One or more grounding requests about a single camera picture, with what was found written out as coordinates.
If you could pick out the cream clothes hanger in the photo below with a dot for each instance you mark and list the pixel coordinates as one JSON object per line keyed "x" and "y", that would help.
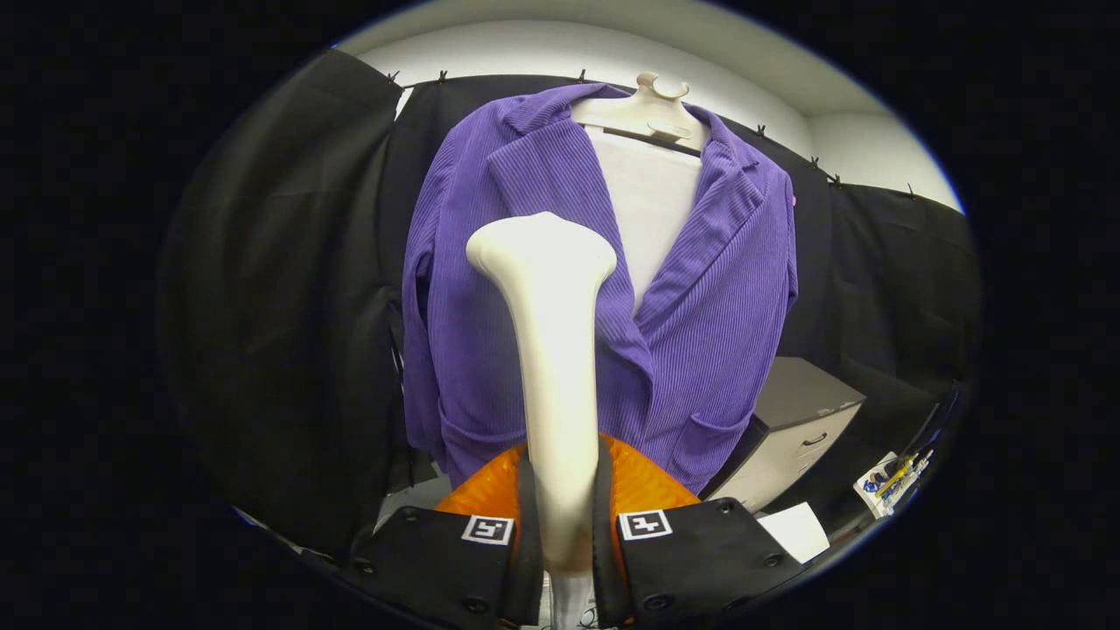
{"x": 643, "y": 114}

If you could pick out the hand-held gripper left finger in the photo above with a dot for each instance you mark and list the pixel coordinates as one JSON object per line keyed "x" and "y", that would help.
{"x": 437, "y": 560}

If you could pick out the white cluttered side table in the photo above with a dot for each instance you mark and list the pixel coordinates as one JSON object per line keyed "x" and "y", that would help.
{"x": 888, "y": 486}

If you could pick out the row of black clips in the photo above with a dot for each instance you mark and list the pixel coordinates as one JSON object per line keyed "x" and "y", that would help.
{"x": 761, "y": 131}

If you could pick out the white paper sheet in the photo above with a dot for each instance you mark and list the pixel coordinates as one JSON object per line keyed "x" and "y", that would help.
{"x": 794, "y": 532}

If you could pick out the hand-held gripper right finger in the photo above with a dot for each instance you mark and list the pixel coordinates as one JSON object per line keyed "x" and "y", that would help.
{"x": 700, "y": 560}

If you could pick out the grey drawer cabinet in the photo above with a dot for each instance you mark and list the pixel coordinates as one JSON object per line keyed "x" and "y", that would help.
{"x": 796, "y": 394}

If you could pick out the white garment stand board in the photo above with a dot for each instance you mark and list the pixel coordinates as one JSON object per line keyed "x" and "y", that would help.
{"x": 647, "y": 210}

